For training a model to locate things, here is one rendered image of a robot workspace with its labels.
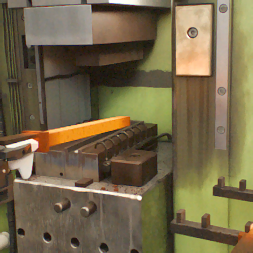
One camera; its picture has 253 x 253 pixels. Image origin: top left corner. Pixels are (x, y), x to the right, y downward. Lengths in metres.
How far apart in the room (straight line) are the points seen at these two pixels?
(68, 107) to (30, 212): 0.42
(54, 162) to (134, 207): 0.28
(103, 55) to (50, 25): 0.17
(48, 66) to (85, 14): 0.34
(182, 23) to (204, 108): 0.22
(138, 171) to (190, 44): 0.34
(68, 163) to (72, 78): 0.41
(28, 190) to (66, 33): 0.43
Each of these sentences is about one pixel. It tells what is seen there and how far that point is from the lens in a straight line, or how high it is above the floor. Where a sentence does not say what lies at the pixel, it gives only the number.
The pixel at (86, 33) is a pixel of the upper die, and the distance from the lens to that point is 1.19.
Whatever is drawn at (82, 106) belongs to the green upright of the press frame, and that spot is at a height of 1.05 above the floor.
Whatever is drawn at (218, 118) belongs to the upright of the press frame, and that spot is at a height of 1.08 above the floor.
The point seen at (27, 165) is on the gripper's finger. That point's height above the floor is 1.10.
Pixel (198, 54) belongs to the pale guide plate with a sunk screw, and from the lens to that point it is 1.21.
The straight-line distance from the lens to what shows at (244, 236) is 0.73.
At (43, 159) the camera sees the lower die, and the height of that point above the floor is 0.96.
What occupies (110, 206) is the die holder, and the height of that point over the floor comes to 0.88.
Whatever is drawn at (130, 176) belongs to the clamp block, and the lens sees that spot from 1.20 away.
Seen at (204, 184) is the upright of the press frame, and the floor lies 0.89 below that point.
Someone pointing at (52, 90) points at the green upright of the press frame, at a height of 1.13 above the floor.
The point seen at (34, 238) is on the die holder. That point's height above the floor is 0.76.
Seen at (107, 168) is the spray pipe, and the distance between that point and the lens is 1.23.
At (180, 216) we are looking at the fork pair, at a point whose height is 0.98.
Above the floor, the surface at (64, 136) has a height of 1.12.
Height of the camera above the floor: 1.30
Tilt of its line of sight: 12 degrees down
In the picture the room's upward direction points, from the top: 2 degrees counter-clockwise
